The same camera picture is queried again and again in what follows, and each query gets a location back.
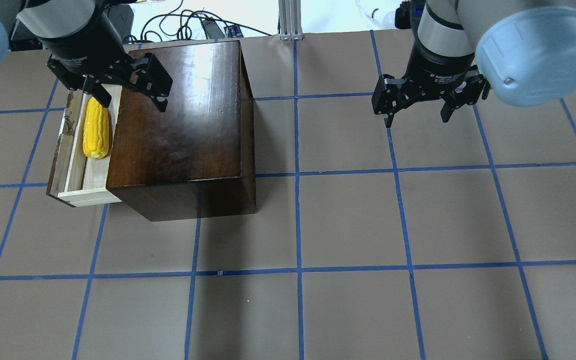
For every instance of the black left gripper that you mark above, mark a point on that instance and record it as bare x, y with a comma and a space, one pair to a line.
84, 48

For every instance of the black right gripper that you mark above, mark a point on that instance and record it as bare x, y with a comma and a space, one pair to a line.
437, 65

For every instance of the yellow corn cob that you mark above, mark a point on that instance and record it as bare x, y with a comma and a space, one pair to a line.
96, 140

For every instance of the light wooden drawer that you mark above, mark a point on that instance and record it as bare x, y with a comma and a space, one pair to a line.
77, 180

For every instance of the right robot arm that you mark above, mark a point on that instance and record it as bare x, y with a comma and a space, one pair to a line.
522, 50

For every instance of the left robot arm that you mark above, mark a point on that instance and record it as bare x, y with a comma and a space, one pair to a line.
49, 18

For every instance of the dark wooden drawer cabinet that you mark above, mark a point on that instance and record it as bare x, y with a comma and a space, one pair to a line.
196, 159

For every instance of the black power adapter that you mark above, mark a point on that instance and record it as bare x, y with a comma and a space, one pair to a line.
121, 16

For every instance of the aluminium extrusion post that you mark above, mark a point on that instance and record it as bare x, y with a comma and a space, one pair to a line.
290, 20

